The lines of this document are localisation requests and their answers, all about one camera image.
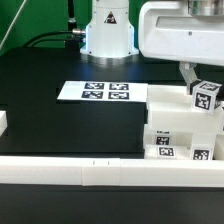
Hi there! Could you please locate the white marker base plate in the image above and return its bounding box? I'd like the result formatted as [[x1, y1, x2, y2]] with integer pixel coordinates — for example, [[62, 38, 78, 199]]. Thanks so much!
[[58, 81, 148, 103]]

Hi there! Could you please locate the white diagonal cord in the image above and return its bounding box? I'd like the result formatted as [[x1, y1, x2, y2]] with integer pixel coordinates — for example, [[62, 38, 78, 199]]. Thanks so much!
[[0, 0, 28, 51]]

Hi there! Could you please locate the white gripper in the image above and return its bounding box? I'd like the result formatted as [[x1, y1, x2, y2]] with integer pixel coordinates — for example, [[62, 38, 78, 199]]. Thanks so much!
[[138, 0, 224, 95]]

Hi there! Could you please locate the black cable with connector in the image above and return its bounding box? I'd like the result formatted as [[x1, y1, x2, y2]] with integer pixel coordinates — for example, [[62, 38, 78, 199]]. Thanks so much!
[[23, 28, 87, 48]]

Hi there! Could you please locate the white chair seat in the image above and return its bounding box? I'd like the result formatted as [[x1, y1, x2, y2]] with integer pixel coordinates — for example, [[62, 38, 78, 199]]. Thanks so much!
[[190, 133, 224, 161]]

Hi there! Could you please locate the black vertical pole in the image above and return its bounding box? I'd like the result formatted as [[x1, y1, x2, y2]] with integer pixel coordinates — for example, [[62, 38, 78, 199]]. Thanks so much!
[[67, 0, 76, 23]]

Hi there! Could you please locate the white chair back frame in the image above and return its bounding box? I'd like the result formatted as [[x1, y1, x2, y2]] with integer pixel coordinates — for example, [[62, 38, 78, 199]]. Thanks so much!
[[147, 85, 224, 134]]

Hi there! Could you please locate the white tagged cube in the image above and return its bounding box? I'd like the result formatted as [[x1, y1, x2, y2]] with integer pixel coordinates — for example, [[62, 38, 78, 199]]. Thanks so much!
[[192, 81, 221, 114]]

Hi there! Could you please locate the white U-shaped fence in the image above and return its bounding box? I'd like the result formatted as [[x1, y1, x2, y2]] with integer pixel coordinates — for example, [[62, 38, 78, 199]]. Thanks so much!
[[0, 110, 224, 188]]

